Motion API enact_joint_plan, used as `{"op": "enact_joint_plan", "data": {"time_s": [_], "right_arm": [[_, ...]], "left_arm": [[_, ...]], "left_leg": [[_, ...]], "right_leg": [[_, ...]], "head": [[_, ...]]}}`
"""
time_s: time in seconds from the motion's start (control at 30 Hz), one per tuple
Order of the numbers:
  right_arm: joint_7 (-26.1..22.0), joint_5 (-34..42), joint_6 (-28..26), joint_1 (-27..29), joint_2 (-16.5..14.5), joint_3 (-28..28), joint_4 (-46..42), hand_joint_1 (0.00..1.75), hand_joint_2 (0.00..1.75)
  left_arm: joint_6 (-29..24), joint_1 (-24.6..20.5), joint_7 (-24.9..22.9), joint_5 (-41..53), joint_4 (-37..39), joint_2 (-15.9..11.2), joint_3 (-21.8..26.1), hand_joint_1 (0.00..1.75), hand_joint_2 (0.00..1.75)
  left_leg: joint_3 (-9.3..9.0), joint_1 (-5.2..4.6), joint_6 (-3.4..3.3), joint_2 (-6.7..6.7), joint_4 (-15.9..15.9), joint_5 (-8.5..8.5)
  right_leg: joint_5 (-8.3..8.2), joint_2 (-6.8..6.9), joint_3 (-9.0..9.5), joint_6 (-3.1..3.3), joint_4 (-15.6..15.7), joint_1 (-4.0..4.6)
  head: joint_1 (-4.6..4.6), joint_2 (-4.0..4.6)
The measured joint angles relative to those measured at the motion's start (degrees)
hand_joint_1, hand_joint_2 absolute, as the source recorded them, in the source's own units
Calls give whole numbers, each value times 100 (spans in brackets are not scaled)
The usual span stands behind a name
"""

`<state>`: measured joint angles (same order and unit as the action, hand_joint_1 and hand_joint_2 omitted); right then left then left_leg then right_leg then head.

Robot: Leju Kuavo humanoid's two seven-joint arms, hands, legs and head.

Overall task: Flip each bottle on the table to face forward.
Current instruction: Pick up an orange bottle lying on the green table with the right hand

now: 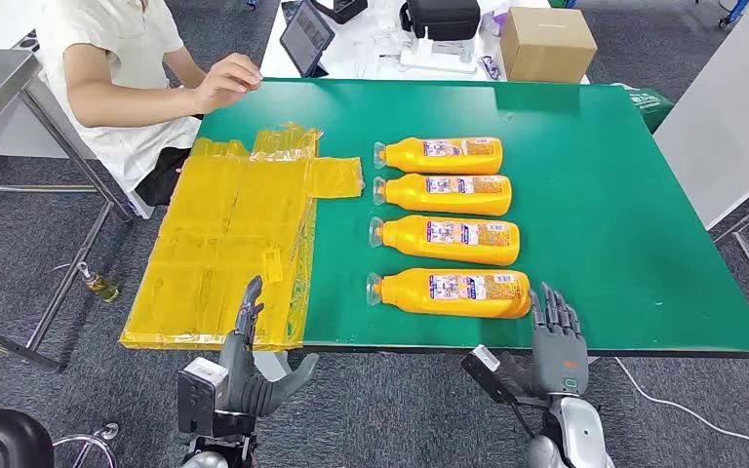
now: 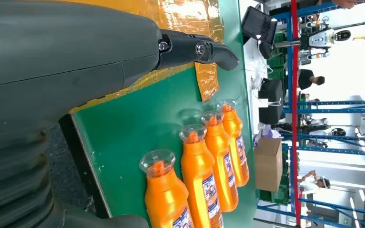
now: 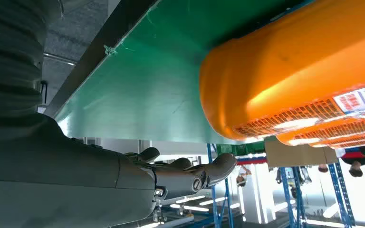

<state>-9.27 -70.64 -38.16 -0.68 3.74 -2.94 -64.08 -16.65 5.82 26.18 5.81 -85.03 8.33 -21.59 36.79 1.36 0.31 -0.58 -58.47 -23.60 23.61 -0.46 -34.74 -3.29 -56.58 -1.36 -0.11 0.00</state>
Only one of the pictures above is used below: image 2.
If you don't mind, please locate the green table mat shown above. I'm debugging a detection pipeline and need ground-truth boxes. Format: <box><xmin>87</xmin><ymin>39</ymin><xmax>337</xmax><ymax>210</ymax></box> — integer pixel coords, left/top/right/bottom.
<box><xmin>70</xmin><ymin>0</ymin><xmax>260</xmax><ymax>228</ymax></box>

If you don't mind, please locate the yellow taped cardboard mat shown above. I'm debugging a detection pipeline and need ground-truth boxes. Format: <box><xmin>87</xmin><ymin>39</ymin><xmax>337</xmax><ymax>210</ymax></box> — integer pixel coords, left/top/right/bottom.
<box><xmin>68</xmin><ymin>0</ymin><xmax>226</xmax><ymax>114</ymax></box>

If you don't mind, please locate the white table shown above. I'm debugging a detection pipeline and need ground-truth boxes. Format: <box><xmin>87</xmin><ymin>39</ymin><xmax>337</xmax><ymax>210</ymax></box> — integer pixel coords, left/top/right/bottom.
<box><xmin>244</xmin><ymin>38</ymin><xmax>267</xmax><ymax>142</ymax></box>

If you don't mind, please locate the black tablet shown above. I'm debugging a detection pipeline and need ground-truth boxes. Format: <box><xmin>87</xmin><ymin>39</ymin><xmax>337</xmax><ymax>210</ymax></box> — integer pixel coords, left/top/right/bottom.
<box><xmin>241</xmin><ymin>5</ymin><xmax>278</xmax><ymax>47</ymax></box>

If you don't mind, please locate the black carrying case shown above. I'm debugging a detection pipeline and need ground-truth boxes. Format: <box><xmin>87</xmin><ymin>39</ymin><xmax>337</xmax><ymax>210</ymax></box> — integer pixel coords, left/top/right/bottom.
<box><xmin>259</xmin><ymin>78</ymin><xmax>285</xmax><ymax>126</ymax></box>

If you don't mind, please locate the green plastic crate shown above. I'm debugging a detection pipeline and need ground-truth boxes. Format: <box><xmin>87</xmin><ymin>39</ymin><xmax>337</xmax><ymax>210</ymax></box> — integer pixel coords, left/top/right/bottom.
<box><xmin>266</xmin><ymin>33</ymin><xmax>288</xmax><ymax>79</ymax></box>

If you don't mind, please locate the purple tissue pack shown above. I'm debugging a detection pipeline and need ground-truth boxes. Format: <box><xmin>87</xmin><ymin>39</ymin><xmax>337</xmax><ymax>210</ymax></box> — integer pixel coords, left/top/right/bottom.
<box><xmin>257</xmin><ymin>123</ymin><xmax>281</xmax><ymax>139</ymax></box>

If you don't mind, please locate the brown cardboard box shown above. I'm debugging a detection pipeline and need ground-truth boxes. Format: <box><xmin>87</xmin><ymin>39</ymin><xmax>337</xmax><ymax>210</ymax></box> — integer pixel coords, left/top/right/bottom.
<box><xmin>253</xmin><ymin>137</ymin><xmax>283</xmax><ymax>192</ymax></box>

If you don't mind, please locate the person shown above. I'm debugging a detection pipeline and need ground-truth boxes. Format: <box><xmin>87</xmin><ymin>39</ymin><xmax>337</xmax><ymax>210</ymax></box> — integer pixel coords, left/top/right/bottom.
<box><xmin>297</xmin><ymin>170</ymin><xmax>331</xmax><ymax>193</ymax></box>
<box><xmin>332</xmin><ymin>0</ymin><xmax>365</xmax><ymax>10</ymax></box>
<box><xmin>297</xmin><ymin>68</ymin><xmax>326</xmax><ymax>91</ymax></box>

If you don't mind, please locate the white humanoid robot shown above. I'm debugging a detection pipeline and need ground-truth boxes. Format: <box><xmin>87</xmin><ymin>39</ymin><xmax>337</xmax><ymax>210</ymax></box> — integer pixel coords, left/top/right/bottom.
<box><xmin>299</xmin><ymin>19</ymin><xmax>353</xmax><ymax>64</ymax></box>

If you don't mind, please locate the blue metal rack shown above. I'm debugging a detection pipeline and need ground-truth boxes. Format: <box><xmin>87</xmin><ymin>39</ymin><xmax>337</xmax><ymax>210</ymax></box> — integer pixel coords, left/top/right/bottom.
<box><xmin>258</xmin><ymin>0</ymin><xmax>365</xmax><ymax>228</ymax></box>

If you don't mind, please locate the red post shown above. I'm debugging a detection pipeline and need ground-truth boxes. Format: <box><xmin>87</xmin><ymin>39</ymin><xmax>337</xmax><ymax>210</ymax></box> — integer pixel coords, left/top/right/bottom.
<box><xmin>290</xmin><ymin>0</ymin><xmax>302</xmax><ymax>228</ymax></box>

